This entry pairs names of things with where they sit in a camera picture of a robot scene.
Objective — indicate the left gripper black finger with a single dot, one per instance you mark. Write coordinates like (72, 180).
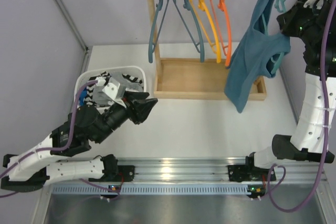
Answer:
(140, 109)
(131, 96)

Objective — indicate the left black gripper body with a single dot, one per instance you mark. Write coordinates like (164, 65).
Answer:
(134, 108)

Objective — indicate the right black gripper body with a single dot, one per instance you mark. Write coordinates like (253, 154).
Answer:
(310, 31)

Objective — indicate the teal blue tank top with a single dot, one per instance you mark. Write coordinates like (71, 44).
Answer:
(256, 55)

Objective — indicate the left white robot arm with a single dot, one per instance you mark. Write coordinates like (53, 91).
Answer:
(49, 161)

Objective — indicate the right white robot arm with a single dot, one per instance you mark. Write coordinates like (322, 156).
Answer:
(309, 141)

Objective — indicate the orange hanger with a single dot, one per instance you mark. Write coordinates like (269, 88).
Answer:
(227, 49)

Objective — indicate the yellow hanger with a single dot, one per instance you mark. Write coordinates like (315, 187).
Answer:
(214, 44)

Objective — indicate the white plastic laundry basket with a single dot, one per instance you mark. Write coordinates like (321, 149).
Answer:
(132, 70)

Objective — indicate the grey garment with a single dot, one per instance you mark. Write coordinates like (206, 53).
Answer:
(131, 83)

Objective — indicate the blue garment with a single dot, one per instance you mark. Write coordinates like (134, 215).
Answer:
(82, 97)

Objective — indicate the black white striped garment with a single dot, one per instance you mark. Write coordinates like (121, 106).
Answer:
(89, 89)

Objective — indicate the wooden clothes rack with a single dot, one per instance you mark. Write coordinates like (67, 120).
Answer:
(190, 78)

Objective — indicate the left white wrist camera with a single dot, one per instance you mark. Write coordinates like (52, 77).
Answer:
(108, 90)

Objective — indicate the aluminium mounting rail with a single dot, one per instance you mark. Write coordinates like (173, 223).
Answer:
(189, 176)

